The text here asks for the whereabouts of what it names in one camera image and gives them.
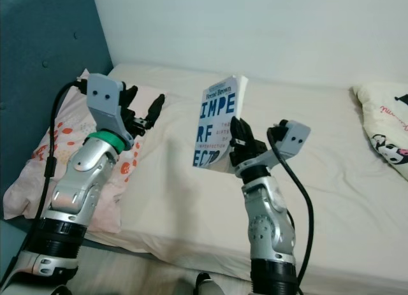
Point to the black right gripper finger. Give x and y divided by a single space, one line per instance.
242 137

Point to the white paperback book blue lettering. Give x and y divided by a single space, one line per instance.
213 116

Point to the pink floral print pillow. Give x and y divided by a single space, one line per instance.
32 180

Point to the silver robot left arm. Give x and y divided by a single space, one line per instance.
83 187

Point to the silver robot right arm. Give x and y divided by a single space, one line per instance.
271 237

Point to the mattress with cream sheet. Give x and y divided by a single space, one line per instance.
185 206

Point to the blue upholstered headboard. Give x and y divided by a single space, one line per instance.
51 53

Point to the robot right leg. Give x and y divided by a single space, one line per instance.
211 285

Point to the cream cartoon print comforter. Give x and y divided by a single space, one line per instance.
382 123

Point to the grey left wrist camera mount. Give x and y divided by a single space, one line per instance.
105 100

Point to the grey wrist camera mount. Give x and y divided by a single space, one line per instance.
293 139
105 100

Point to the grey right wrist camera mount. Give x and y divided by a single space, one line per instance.
293 139

